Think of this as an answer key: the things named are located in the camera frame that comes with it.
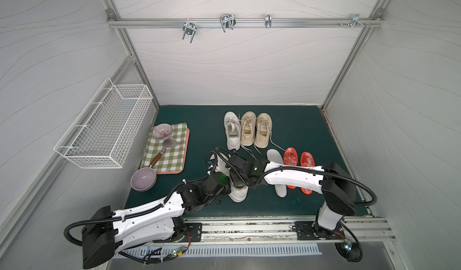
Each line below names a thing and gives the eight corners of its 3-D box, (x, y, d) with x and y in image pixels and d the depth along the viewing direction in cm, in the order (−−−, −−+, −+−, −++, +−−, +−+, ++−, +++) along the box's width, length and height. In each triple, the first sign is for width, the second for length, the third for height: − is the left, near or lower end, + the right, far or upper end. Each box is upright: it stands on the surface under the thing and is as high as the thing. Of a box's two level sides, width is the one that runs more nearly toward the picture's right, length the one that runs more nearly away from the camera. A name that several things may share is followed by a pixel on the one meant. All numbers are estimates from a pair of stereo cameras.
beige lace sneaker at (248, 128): (240, 146, 103) (241, 138, 97) (239, 117, 118) (240, 109, 111) (256, 146, 104) (258, 138, 97) (253, 117, 118) (255, 109, 112)
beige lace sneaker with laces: (254, 147, 102) (255, 140, 97) (256, 116, 117) (257, 109, 112) (270, 149, 101) (272, 142, 96) (270, 118, 116) (272, 111, 111)
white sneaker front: (223, 151, 101) (222, 141, 93) (225, 117, 118) (224, 106, 110) (240, 151, 101) (240, 141, 93) (239, 117, 118) (240, 106, 110)
